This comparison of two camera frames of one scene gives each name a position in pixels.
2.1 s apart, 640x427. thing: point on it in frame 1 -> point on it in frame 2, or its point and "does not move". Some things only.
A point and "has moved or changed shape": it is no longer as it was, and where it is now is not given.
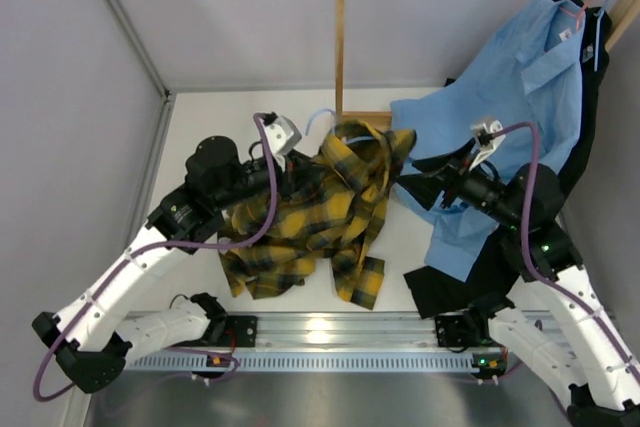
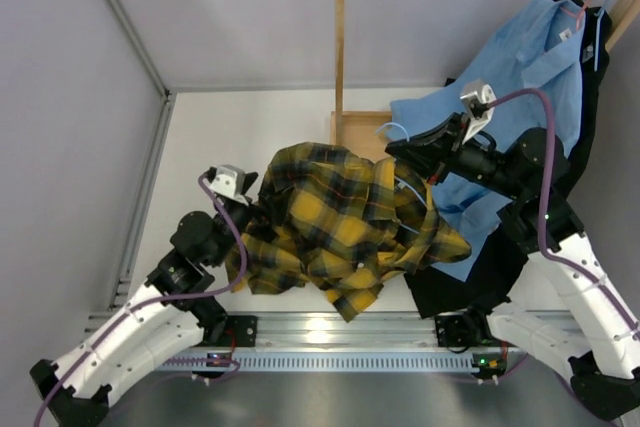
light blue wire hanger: (346, 140) -> (403, 183)
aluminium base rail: (352, 331) does not move
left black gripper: (300, 169) -> (258, 214)
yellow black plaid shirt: (331, 218) has moved or changed shape
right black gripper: (426, 188) -> (420, 153)
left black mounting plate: (240, 331) does not move
